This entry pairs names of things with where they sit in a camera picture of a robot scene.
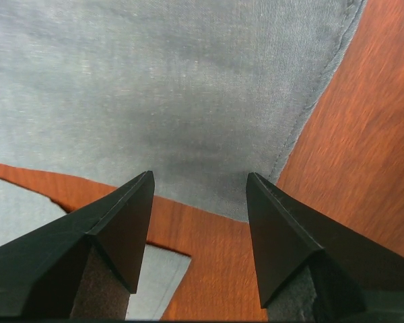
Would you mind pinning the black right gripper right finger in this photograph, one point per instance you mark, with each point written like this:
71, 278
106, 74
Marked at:
309, 266

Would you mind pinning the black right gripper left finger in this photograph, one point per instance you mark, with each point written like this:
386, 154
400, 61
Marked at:
41, 272

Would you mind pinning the grey long sleeve shirt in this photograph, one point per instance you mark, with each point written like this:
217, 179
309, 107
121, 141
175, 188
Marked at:
199, 92

